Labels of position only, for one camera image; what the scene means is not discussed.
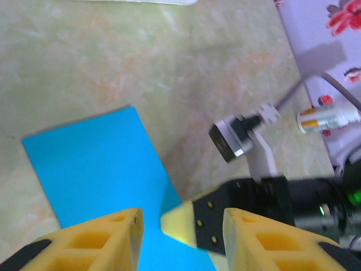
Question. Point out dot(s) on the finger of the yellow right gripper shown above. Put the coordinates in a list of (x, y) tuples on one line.
[(208, 220)]

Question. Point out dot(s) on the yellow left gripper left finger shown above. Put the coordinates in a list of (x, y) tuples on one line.
[(93, 242)]

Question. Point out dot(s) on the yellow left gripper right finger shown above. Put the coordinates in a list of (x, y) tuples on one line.
[(270, 242)]

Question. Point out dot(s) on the blue cloth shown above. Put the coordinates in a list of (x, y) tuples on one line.
[(98, 169)]

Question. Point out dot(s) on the white bottle orange label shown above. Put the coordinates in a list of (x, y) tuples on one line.
[(324, 121)]

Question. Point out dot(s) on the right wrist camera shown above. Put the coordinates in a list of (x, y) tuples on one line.
[(231, 138)]

